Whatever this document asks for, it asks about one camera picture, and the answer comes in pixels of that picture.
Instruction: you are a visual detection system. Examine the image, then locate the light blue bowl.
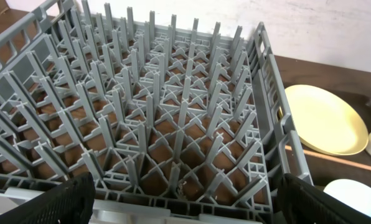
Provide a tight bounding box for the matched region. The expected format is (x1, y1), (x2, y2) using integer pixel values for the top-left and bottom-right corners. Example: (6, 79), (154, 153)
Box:
(324, 179), (371, 217)

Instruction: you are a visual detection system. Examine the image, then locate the grey plastic dish rack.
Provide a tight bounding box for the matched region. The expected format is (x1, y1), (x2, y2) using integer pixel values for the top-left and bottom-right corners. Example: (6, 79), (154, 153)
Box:
(0, 1), (312, 223)

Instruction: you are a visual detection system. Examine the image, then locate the upper wooden chopstick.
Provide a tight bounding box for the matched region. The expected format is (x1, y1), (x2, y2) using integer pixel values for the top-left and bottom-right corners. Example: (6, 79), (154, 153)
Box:
(303, 149), (371, 171)

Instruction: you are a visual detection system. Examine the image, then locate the yellow plate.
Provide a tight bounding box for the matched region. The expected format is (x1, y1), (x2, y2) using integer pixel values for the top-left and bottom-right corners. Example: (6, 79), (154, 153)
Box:
(285, 85), (369, 156)

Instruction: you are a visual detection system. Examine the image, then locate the dark brown serving tray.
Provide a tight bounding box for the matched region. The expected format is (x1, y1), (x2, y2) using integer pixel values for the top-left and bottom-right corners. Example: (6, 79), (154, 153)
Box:
(301, 90), (371, 187)

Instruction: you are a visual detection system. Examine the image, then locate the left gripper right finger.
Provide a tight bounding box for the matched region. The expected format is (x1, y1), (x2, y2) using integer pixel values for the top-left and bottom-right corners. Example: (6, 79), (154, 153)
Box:
(277, 173), (371, 224)

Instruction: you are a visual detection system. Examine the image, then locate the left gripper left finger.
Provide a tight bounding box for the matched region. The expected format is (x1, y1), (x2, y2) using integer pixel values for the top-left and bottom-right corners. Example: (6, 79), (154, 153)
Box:
(0, 172), (95, 224)

